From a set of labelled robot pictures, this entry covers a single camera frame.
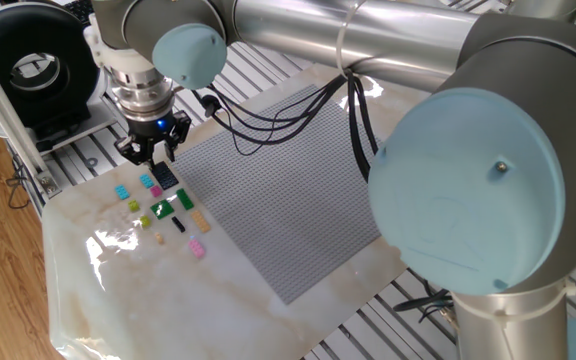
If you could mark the small magenta Lego brick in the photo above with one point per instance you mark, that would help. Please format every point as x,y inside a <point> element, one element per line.
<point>156,191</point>

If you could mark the small lime Lego brick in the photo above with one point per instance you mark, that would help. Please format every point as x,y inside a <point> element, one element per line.
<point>145,221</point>
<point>133,205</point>

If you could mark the pink Lego brick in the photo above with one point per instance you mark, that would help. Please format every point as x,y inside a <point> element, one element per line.
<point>197,248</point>

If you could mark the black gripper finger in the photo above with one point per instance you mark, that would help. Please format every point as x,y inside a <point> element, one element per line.
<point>180,130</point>
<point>135,150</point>

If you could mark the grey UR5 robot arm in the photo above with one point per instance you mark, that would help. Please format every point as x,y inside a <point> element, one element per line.
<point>468,190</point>

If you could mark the large grey Lego baseplate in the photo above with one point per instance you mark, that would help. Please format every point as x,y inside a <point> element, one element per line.
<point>278,210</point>

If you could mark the long tan Lego plate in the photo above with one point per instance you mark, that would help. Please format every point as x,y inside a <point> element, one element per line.
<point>201,221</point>

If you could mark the marble pattern table mat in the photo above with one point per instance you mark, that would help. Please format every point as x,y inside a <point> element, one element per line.
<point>168,300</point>

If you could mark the black keyboard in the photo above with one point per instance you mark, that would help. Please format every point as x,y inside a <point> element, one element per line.
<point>80,9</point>

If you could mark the tiny tan Lego brick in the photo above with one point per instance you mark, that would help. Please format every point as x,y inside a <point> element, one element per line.
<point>159,238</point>

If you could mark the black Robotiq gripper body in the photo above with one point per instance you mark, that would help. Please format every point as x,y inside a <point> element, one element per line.
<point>153,129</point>

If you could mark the cyan Lego brick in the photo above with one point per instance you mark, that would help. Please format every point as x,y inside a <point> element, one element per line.
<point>122,192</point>
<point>146,181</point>

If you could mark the square green Lego plate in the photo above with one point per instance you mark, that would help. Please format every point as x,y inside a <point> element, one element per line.
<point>162,209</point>

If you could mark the small black Lego brick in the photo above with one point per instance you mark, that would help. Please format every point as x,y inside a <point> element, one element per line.
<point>178,224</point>

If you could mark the large black Lego plate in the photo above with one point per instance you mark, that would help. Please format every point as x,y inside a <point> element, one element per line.
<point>165,177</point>

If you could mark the long green Lego plate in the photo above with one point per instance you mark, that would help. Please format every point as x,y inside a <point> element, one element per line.
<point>185,199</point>

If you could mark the aluminium frame post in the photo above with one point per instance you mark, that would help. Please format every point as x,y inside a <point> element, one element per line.
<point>3,110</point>

